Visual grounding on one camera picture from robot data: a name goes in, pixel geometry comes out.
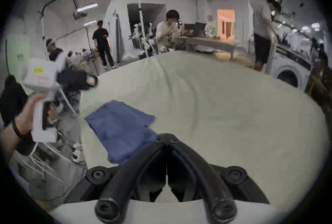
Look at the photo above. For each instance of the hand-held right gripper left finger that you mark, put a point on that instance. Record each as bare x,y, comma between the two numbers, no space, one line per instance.
122,179

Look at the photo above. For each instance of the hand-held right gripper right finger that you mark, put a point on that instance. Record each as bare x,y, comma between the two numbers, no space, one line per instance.
205,179

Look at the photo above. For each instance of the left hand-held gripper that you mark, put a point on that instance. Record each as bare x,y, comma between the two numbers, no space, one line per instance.
41,75

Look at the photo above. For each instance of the person's left hand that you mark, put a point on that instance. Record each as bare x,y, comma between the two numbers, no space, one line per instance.
27,116

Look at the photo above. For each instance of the dark blue shirt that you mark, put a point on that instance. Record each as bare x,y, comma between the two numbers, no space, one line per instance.
122,129

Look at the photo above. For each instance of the white robot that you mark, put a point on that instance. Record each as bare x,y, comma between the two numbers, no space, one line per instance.
142,39

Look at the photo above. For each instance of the bed with pale sheet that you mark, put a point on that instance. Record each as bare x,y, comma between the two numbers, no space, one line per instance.
220,103

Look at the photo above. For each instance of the wooden table with laptops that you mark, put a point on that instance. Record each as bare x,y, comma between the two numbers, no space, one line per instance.
215,42

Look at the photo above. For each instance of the white washing machine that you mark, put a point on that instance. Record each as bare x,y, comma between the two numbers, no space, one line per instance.
288,72

